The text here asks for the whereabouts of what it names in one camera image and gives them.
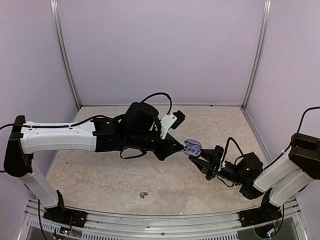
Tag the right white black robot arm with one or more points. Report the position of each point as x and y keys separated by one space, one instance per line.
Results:
x=295 y=168

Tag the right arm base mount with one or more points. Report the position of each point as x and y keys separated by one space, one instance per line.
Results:
x=265 y=213

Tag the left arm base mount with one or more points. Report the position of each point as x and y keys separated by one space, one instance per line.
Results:
x=63 y=215

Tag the blue-grey earbud charging case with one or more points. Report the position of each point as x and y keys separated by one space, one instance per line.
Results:
x=194 y=147

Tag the left aluminium frame post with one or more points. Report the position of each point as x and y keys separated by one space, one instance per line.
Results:
x=54 y=5

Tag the aluminium frame post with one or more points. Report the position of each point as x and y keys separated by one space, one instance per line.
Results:
x=258 y=52
x=54 y=5

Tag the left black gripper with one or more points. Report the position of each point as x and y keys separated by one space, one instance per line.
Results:
x=165 y=152

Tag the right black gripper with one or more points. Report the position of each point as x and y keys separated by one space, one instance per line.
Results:
x=209 y=169

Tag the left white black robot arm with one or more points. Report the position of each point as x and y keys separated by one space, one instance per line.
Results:
x=139 y=128

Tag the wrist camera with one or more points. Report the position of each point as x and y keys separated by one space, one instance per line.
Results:
x=171 y=121
x=223 y=162

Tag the front aluminium rail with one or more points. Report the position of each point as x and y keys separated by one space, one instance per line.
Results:
x=101 y=225

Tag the right aluminium frame post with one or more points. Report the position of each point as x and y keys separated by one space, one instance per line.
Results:
x=258 y=52

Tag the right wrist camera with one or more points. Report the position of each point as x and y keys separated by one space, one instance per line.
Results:
x=223 y=162

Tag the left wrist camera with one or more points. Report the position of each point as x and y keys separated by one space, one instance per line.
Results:
x=171 y=121

